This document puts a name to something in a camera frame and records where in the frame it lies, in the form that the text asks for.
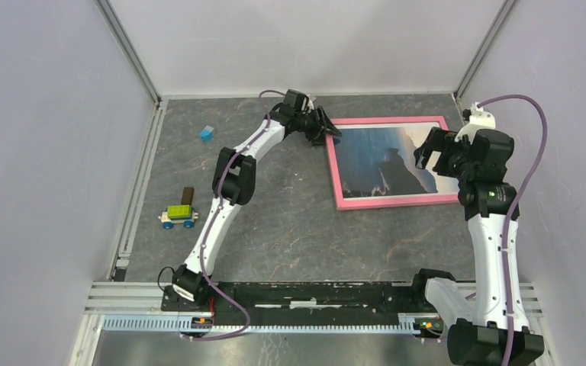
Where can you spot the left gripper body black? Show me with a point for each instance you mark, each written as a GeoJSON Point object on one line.
{"type": "Point", "coordinates": [305, 122]}

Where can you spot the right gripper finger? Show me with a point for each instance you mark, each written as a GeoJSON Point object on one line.
{"type": "Point", "coordinates": [439, 140]}
{"type": "Point", "coordinates": [422, 156]}

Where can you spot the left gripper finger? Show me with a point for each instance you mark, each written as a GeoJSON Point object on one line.
{"type": "Point", "coordinates": [327, 127]}
{"type": "Point", "coordinates": [317, 137]}

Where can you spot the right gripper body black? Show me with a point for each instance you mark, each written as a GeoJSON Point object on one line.
{"type": "Point", "coordinates": [454, 160]}

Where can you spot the landscape photo print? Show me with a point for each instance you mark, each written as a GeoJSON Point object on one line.
{"type": "Point", "coordinates": [377, 160]}

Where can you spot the pink wooden picture frame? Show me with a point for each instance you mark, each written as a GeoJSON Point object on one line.
{"type": "Point", "coordinates": [381, 202]}

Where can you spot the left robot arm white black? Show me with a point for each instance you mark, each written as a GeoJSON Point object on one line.
{"type": "Point", "coordinates": [234, 183]}

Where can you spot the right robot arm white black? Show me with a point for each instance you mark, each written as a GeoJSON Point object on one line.
{"type": "Point", "coordinates": [490, 328]}

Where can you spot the blue cube block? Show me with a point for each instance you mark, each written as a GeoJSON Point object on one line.
{"type": "Point", "coordinates": [206, 134]}

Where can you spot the brown brick block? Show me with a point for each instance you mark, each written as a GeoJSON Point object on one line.
{"type": "Point", "coordinates": [187, 195]}

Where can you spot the toy brick car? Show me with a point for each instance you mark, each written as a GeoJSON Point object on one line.
{"type": "Point", "coordinates": [174, 215]}

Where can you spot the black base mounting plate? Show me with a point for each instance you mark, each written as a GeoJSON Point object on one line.
{"type": "Point", "coordinates": [305, 303]}

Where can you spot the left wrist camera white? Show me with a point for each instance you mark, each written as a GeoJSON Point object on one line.
{"type": "Point", "coordinates": [309, 104]}

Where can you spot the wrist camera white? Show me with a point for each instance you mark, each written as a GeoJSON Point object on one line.
{"type": "Point", "coordinates": [478, 119]}
{"type": "Point", "coordinates": [309, 104]}

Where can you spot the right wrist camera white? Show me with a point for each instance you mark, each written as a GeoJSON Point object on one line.
{"type": "Point", "coordinates": [478, 119]}

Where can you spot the slotted cable duct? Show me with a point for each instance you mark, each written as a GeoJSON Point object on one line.
{"type": "Point", "coordinates": [187, 324]}

